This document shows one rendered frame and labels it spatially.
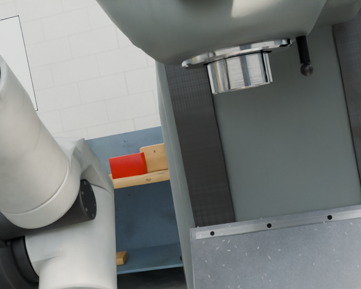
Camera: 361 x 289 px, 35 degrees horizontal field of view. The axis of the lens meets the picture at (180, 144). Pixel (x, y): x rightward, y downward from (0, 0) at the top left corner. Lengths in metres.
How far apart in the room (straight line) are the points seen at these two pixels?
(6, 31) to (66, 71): 0.66
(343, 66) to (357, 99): 0.05
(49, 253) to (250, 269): 0.40
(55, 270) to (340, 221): 0.46
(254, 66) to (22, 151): 0.18
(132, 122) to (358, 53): 4.15
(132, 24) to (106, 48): 4.57
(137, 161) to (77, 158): 3.83
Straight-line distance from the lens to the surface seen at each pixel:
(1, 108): 0.36
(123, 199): 4.99
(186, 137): 0.84
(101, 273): 0.49
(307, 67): 0.45
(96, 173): 0.51
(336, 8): 0.58
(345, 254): 0.82
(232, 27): 0.38
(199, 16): 0.37
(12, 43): 5.34
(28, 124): 0.39
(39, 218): 0.44
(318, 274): 0.82
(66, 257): 0.49
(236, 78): 0.43
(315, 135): 0.82
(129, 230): 5.03
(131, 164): 4.31
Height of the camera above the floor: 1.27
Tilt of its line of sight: 3 degrees down
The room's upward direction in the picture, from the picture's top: 11 degrees counter-clockwise
